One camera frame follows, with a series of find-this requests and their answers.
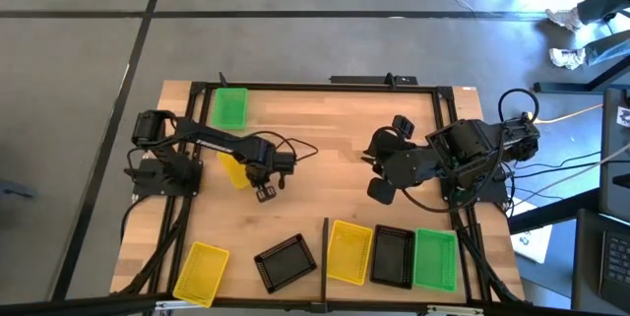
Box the white paper sheet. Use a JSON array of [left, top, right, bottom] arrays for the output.
[[509, 197, 555, 265]]

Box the black plastic basket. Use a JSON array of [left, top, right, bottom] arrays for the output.
[[253, 232, 319, 295], [368, 223, 416, 290]]

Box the person's white shoe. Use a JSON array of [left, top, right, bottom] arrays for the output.
[[544, 7, 582, 32], [548, 47, 588, 71]]

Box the grey computer case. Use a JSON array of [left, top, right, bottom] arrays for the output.
[[598, 87, 630, 221]]

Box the black metal table frame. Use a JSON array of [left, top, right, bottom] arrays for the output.
[[110, 79, 528, 316]]

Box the black camera cable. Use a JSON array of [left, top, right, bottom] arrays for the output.
[[260, 130, 320, 163], [401, 88, 540, 215]]

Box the black laptop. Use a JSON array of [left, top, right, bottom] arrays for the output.
[[571, 207, 630, 315]]

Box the black desk leg bar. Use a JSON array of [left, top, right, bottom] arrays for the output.
[[506, 187, 602, 236]]

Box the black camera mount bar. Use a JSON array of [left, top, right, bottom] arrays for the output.
[[329, 72, 419, 87]]

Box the grey floor cable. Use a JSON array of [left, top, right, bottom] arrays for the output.
[[511, 141, 630, 209]]

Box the black cable bundle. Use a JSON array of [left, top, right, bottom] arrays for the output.
[[448, 202, 524, 305], [117, 195, 194, 298]]

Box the yellow plastic basket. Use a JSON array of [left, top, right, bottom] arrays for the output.
[[216, 151, 253, 191], [171, 240, 231, 308], [326, 219, 374, 286]]

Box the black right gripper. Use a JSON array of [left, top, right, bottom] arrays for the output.
[[361, 114, 442, 207]]

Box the pale yellow extension cable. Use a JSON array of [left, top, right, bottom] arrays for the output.
[[535, 103, 604, 125]]

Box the dark grey floor object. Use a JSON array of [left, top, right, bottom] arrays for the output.
[[0, 180, 36, 202]]

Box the silver aluminium bracket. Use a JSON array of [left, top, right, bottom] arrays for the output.
[[154, 298, 213, 314], [425, 304, 486, 316]]

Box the green plastic basket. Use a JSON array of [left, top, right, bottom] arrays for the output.
[[412, 227, 459, 293], [211, 87, 250, 131]]

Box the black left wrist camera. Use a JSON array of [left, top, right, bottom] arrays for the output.
[[273, 151, 297, 176]]

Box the black desk foot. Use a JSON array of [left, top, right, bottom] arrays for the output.
[[534, 52, 630, 95]]

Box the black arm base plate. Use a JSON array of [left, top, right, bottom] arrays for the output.
[[440, 172, 511, 207], [125, 158, 204, 198]]

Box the person's leg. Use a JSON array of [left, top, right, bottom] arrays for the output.
[[576, 0, 630, 26], [584, 30, 630, 66]]

